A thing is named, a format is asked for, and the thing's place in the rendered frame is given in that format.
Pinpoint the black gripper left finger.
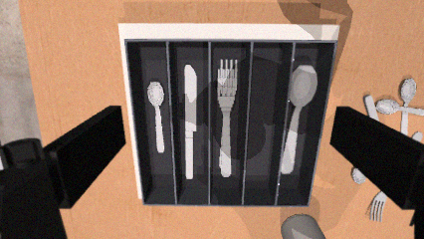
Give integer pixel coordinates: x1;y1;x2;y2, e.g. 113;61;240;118
0;106;126;239

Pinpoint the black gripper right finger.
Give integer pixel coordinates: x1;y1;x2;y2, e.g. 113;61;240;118
329;107;424;239

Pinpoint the black cutlery tray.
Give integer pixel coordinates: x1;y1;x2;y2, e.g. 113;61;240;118
123;39;338;207

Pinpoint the grey mug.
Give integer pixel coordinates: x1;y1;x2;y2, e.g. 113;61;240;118
281;214;326;239

